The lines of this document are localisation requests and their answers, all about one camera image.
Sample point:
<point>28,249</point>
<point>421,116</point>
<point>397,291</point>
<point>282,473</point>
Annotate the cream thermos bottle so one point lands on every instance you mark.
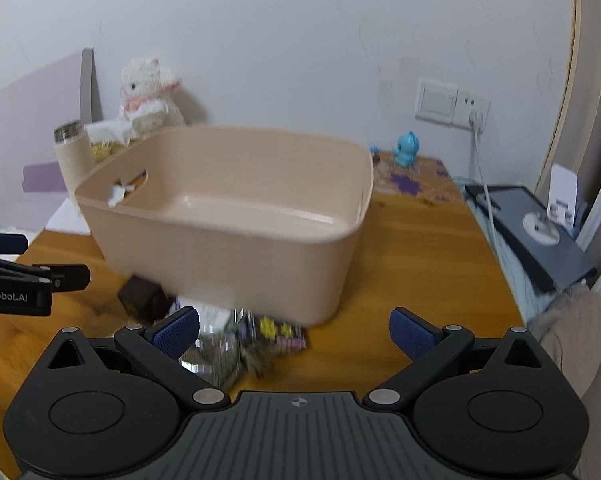
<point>73,151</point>

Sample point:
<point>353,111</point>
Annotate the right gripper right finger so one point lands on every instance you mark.
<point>486,407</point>

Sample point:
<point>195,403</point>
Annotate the white wall switch socket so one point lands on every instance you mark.
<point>449,105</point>

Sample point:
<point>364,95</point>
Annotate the white wooden shelf frame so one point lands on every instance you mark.
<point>576,144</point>

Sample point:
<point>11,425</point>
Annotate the white plush lamb toy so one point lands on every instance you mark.
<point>147,97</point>

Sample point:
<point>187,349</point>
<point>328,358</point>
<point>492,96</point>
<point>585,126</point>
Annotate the yellow tissue box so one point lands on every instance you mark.
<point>107,138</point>

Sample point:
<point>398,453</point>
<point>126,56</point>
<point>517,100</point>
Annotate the white paper sheet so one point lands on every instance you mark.
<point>68,219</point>

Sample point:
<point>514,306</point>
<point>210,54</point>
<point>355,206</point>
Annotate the purple star patterned cube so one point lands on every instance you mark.
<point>262,335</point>

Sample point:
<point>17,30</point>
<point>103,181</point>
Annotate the grey laptop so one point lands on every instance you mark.
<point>550,268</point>

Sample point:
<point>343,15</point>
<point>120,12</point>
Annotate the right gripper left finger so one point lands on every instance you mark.
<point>97,407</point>

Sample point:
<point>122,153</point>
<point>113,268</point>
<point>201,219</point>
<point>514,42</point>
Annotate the dark brown small box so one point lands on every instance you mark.
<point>144,301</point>

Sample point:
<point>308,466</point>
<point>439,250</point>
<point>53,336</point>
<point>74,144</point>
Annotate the white flat box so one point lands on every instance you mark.
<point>212,319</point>

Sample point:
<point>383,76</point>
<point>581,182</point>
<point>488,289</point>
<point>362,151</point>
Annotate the beige crumpled cloth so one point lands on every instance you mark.
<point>570,332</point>

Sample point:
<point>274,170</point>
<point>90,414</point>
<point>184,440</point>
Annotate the green dried herb bag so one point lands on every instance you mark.
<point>223,358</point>

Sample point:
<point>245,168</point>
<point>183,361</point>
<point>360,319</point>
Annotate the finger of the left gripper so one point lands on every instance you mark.
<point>13,244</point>
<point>56,277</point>

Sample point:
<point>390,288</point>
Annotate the beige plastic storage bin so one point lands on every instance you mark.
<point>237,218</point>

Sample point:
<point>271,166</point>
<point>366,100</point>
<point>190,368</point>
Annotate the blue bird figurine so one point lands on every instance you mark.
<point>405,152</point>

